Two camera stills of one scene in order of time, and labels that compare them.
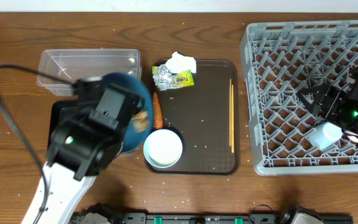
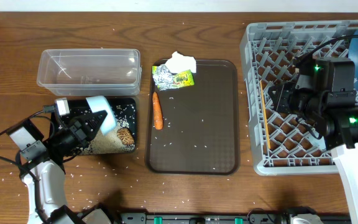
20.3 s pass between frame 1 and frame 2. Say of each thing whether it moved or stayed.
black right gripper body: moved
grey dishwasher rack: stayed
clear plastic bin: stayed
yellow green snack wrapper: stayed
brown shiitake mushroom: moved
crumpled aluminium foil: stayed
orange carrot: stayed
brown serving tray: stayed
